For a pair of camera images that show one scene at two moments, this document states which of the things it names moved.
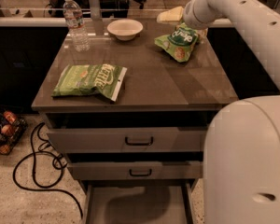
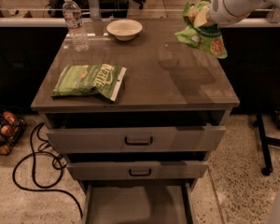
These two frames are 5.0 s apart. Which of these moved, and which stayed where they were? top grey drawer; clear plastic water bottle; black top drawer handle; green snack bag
Moved: green snack bag
Stayed: top grey drawer; black top drawer handle; clear plastic water bottle
